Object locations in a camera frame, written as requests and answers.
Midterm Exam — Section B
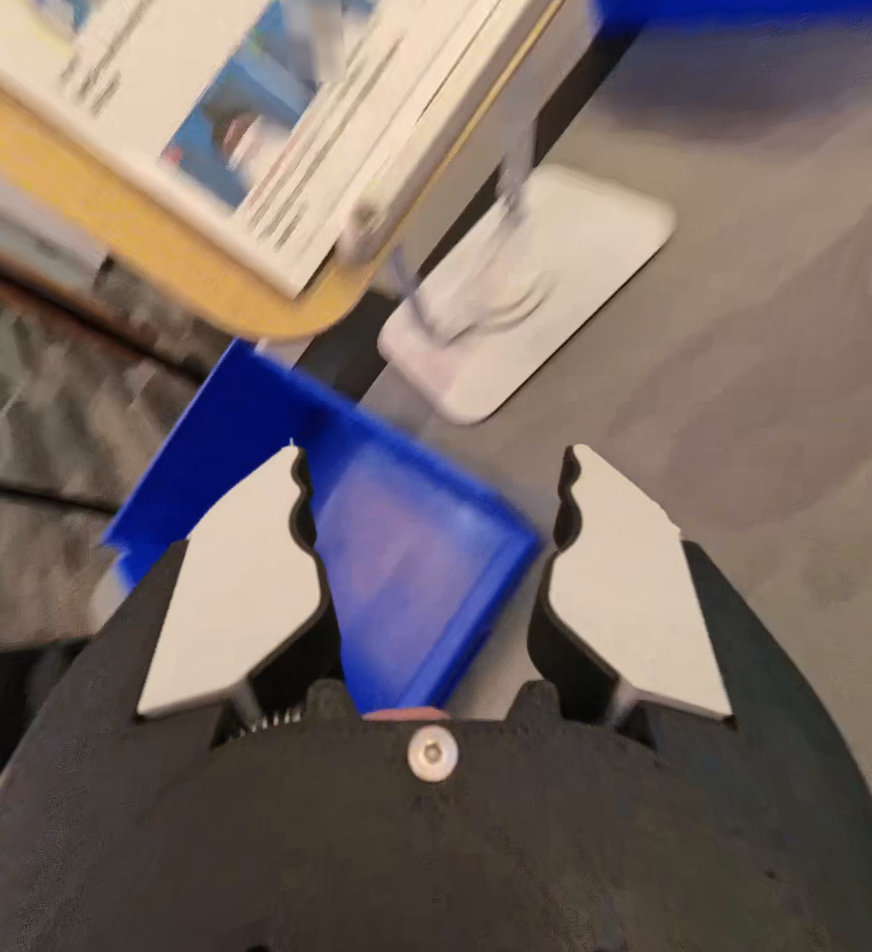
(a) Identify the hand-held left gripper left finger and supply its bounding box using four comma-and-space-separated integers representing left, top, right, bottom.
137, 444, 342, 724

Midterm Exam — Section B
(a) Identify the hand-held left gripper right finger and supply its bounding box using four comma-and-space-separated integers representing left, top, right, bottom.
527, 444, 736, 730

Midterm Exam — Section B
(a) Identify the blue plastic bin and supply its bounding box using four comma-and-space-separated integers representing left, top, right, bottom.
102, 340, 544, 715
593, 0, 872, 34

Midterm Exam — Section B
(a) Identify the black round base pole stand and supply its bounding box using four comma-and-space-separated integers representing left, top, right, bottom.
0, 474, 125, 514

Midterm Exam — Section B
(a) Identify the wooden display board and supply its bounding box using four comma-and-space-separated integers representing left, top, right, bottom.
0, 0, 571, 343

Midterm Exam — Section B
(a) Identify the wooden edged table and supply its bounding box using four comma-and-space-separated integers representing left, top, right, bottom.
0, 238, 229, 373

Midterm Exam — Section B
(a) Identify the clear round stand foot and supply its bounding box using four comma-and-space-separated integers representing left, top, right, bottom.
407, 246, 556, 351

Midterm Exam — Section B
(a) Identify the printed paper sheet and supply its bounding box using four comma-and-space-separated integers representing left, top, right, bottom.
0, 0, 556, 301

